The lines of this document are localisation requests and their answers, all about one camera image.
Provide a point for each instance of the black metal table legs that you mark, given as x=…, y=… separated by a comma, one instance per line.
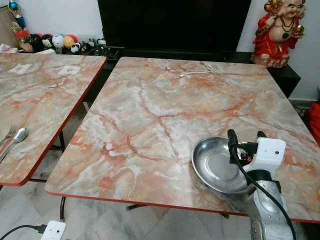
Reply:
x=62, y=142

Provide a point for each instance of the white and blue toy ball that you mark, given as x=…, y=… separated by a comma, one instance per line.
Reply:
x=57, y=41

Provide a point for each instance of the blue figurine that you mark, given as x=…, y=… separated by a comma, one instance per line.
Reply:
x=16, y=14

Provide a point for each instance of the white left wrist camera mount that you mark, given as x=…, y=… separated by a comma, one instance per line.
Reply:
x=54, y=231

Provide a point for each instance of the silver metal fork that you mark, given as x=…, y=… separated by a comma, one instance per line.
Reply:
x=9, y=134

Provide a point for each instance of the red capped toy figure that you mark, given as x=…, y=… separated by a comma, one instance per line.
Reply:
x=23, y=41

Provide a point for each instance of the red object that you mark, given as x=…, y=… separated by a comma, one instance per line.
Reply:
x=315, y=122

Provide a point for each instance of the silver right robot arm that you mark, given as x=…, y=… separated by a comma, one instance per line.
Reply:
x=265, y=210

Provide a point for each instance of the small panda toy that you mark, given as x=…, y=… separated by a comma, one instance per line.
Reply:
x=75, y=48

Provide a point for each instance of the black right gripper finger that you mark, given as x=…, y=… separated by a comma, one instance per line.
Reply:
x=233, y=145
x=262, y=135

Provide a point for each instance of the white paper label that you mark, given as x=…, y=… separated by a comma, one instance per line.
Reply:
x=20, y=68

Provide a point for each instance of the silver metal spoon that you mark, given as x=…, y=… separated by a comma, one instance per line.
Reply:
x=20, y=135

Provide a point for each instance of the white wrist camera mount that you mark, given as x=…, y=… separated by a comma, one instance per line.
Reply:
x=270, y=152
x=54, y=231

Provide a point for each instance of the black toy ball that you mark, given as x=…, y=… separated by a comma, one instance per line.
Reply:
x=36, y=42

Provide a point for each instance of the red laughing Buddha statue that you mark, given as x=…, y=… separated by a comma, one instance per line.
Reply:
x=272, y=40

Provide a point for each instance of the light wooden cupboard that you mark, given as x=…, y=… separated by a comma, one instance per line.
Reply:
x=6, y=27

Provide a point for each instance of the large black television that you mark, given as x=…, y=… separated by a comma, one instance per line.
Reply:
x=175, y=25

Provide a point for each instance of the round stainless steel plate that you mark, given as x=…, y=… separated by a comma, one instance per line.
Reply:
x=212, y=165

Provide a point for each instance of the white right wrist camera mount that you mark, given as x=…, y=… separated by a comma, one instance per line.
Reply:
x=270, y=152

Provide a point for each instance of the crumpled white pink tissue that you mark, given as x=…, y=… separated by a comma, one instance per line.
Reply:
x=8, y=48

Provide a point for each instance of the orange and yellow toy ball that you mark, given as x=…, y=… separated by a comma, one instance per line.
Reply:
x=70, y=40

